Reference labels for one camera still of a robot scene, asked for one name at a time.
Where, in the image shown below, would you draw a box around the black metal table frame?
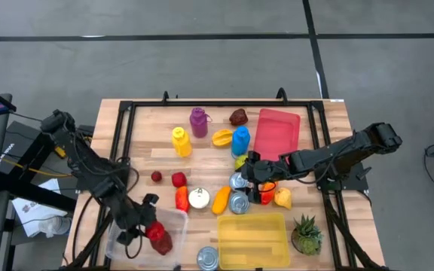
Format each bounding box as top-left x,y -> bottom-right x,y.
66,87 -> 386,271

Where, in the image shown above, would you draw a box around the red toy pepper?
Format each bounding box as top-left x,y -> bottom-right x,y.
175,185 -> 191,213

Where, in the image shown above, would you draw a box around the yellow plastic container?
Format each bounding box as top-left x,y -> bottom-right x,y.
217,213 -> 291,270

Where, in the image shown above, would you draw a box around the dark red toy fruit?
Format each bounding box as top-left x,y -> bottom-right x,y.
228,108 -> 249,126
149,230 -> 173,256

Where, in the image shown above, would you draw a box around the potted green succulent plant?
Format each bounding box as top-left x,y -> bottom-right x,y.
291,214 -> 324,256

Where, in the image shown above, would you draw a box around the clear plastic container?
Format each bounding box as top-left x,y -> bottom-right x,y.
105,206 -> 189,269

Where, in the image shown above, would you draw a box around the blue plastic bottle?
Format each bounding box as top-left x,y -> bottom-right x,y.
231,125 -> 252,157

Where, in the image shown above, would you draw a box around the green toy apple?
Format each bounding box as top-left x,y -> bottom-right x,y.
234,154 -> 249,171

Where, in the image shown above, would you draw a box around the black stand frame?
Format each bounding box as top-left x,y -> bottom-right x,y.
0,131 -> 78,212

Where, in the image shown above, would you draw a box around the yellow plastic bottle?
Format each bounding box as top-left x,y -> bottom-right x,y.
171,126 -> 193,158

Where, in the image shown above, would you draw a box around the silver tin can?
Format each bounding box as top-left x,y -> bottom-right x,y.
228,172 -> 249,192
228,191 -> 251,215

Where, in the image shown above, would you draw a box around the yellow lemon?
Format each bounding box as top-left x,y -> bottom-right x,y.
274,187 -> 293,211

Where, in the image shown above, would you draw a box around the black case with lettering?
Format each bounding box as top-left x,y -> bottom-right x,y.
0,120 -> 58,166

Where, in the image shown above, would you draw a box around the green labelled tin can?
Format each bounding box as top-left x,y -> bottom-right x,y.
196,246 -> 219,271

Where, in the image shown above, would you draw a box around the yellow toy starfruit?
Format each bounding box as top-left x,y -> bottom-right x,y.
211,129 -> 234,148

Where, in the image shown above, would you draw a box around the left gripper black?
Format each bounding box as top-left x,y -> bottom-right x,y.
117,193 -> 163,247

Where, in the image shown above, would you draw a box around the orange toy pepper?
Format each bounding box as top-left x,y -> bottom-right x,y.
259,181 -> 277,206

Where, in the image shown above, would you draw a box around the white paper sheets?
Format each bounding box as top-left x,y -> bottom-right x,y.
12,178 -> 71,238

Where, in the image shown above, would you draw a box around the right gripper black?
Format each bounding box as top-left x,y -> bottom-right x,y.
240,150 -> 295,205

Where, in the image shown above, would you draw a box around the purple plastic bottle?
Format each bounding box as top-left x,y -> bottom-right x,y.
189,107 -> 212,139

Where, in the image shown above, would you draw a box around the red plastic tray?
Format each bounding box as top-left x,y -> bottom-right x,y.
252,108 -> 301,166

